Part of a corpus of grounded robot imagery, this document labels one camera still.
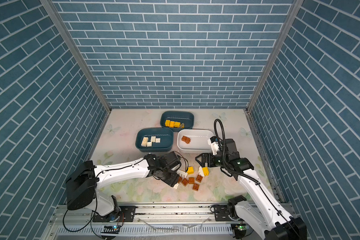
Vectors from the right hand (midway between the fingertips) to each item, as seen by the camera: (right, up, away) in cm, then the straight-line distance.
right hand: (201, 156), depth 78 cm
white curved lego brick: (+1, -11, +8) cm, 14 cm away
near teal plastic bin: (-23, +10, +27) cm, 37 cm away
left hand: (-15, -14, +2) cm, 20 cm away
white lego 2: (-13, -14, -5) cm, 20 cm away
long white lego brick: (-10, -11, +6) cm, 16 cm away
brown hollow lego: (-9, -16, +6) cm, 19 cm away
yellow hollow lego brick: (-15, +16, +30) cm, 37 cm away
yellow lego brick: (-22, +17, +31) cm, 41 cm away
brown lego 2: (-9, +7, +24) cm, 26 cm away
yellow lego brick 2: (+3, -11, +9) cm, 14 cm away
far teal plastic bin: (-8, +22, +38) cm, 44 cm away
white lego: (-31, +6, +24) cm, 40 cm away
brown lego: (-6, +5, +24) cm, 25 cm away
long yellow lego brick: (-19, +16, +31) cm, 40 cm away
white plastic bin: (-2, +5, +28) cm, 28 cm away
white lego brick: (-36, +5, +21) cm, 42 cm away
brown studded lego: (-5, -15, +5) cm, 16 cm away
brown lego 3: (-1, -14, +7) cm, 16 cm away
